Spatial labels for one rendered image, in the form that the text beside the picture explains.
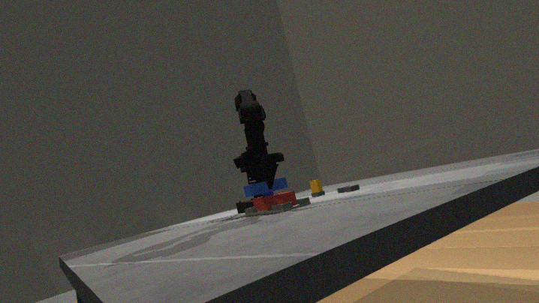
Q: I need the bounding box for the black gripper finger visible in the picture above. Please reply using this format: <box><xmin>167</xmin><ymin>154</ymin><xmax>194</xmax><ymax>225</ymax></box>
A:
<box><xmin>258</xmin><ymin>164</ymin><xmax>279</xmax><ymax>189</ymax></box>
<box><xmin>247</xmin><ymin>169</ymin><xmax>265</xmax><ymax>183</ymax></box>

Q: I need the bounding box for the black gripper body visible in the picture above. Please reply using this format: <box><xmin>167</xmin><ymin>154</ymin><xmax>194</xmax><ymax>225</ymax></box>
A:
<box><xmin>240</xmin><ymin>139</ymin><xmax>285</xmax><ymax>173</ymax></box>

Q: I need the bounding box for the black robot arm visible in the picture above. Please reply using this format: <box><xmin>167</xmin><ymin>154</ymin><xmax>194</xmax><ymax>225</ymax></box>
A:
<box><xmin>233</xmin><ymin>89</ymin><xmax>266</xmax><ymax>184</ymax></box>

